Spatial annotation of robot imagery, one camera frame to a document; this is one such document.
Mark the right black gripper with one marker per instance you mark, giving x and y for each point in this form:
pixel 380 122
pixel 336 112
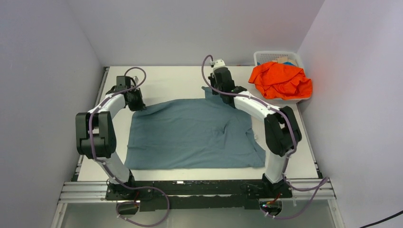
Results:
pixel 212 79

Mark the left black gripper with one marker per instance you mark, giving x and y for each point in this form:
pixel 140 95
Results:
pixel 140 106

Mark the grey-blue t shirt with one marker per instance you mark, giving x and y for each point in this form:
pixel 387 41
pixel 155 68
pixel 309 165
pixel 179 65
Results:
pixel 203 133

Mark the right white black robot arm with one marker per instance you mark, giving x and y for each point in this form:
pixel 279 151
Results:
pixel 281 129

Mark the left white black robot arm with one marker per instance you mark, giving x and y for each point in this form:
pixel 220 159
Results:
pixel 95 132

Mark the white plastic laundry basket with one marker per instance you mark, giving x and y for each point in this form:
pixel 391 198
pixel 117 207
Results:
pixel 261 57

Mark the orange t shirt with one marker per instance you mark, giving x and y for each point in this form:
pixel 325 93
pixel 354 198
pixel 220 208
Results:
pixel 276 80

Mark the tan item in basket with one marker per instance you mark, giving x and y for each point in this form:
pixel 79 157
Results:
pixel 281 60

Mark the blue garment in basket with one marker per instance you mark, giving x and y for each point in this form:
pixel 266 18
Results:
pixel 289 64

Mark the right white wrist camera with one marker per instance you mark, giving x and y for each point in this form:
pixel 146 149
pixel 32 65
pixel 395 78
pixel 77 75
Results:
pixel 217 63

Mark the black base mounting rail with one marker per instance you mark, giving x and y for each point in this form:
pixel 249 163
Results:
pixel 163 201

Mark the aluminium frame rail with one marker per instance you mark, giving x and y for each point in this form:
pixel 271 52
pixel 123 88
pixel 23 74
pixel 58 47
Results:
pixel 99 191

